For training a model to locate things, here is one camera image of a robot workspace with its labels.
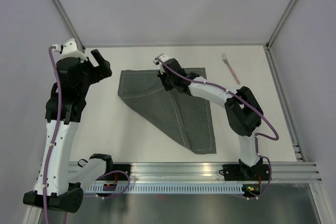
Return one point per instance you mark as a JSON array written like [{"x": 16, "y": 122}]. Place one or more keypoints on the aluminium rail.
[
  {"x": 284, "y": 106},
  {"x": 208, "y": 172}
]

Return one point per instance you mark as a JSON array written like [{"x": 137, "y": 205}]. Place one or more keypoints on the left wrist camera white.
[{"x": 69, "y": 49}]

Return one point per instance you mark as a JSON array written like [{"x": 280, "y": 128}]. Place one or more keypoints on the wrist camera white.
[
  {"x": 160, "y": 59},
  {"x": 69, "y": 49}
]

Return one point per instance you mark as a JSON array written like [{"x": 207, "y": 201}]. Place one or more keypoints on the left aluminium frame post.
[{"x": 67, "y": 23}]

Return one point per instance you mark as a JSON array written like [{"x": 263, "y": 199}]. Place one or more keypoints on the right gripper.
[{"x": 167, "y": 87}]

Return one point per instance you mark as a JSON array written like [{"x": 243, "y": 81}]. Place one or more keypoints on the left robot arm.
[{"x": 54, "y": 188}]

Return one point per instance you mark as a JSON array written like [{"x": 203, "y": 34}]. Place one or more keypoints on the aluminium frame post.
[
  {"x": 67, "y": 23},
  {"x": 283, "y": 18}
]

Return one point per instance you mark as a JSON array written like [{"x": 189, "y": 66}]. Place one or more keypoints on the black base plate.
[
  {"x": 231, "y": 172},
  {"x": 120, "y": 173}
]

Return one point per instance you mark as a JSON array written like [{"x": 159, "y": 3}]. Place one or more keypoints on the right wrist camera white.
[{"x": 160, "y": 59}]

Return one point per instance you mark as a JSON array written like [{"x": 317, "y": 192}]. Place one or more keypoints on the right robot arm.
[{"x": 243, "y": 112}]

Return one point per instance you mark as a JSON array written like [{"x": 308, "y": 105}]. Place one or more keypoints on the aluminium front rail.
[{"x": 208, "y": 172}]

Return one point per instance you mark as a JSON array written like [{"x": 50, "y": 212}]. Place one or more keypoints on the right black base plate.
[{"x": 231, "y": 172}]

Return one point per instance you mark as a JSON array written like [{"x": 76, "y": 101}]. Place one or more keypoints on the right side aluminium rail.
[{"x": 284, "y": 106}]

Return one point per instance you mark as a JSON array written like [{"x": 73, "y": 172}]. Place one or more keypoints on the right aluminium frame post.
[{"x": 283, "y": 18}]

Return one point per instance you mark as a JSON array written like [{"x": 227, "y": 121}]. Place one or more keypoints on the white slotted cable duct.
[{"x": 161, "y": 188}]

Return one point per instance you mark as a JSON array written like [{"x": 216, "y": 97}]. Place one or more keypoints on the grey cloth napkin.
[{"x": 186, "y": 120}]

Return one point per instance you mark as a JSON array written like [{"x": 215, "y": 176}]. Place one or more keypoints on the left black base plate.
[{"x": 120, "y": 173}]

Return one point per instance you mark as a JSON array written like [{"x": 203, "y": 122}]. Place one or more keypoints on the fork with pink handle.
[{"x": 226, "y": 62}]

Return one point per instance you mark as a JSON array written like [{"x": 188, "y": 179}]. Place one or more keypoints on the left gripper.
[{"x": 100, "y": 72}]

